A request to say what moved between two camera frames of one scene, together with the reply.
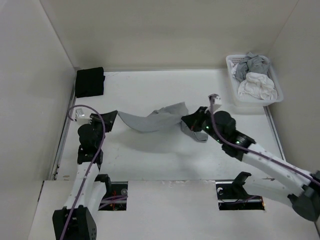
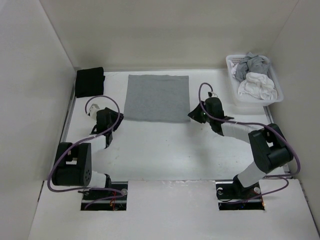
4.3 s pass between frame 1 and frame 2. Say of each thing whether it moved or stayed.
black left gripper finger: moved
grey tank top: moved
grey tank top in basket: stayed
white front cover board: stayed
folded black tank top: stayed
